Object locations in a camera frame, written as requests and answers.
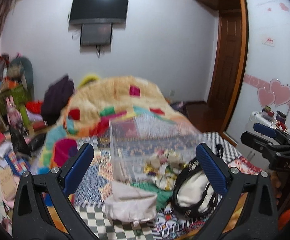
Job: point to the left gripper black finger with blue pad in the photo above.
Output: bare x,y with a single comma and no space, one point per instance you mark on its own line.
259,216
31,218

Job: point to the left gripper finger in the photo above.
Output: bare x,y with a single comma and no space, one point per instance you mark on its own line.
274,133
261,145

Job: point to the black and white bag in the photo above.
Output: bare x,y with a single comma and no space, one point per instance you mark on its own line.
193,196

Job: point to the white cloth pouch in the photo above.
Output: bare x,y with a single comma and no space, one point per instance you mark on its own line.
130,204

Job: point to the green knitted cloth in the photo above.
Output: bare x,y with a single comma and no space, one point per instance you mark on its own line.
162,196

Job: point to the floral printed cloth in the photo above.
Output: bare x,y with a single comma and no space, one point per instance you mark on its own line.
163,167

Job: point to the clear plastic storage box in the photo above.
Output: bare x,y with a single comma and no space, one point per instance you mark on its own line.
136,139

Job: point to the hand holding second gripper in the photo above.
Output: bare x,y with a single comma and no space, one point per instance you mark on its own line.
277,180

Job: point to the white suitcase with stickers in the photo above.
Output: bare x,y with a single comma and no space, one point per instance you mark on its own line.
266,117

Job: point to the white wardrobe with hearts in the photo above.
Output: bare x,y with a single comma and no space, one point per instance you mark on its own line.
266,79

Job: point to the brown wooden door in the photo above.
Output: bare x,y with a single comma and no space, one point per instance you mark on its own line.
230,61

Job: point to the patterned patchwork bed sheet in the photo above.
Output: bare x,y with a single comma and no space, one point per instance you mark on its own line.
88,201

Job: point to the pink rabbit plush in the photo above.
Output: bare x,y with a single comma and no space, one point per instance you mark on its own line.
13,115

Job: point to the red cloth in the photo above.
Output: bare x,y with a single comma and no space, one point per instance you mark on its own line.
34,106

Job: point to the colourful fleece blanket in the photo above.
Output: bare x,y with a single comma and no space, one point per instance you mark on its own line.
92,106

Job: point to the dark purple garment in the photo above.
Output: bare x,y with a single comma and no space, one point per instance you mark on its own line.
56,98

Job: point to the yellow plush behind blanket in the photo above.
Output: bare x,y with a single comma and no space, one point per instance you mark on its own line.
88,79

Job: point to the grey plush toy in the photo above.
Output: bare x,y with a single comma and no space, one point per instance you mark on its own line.
20,69

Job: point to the grey box under television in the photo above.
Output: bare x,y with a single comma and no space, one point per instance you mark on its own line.
96,34

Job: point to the black wall television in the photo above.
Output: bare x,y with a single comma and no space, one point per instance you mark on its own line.
98,11

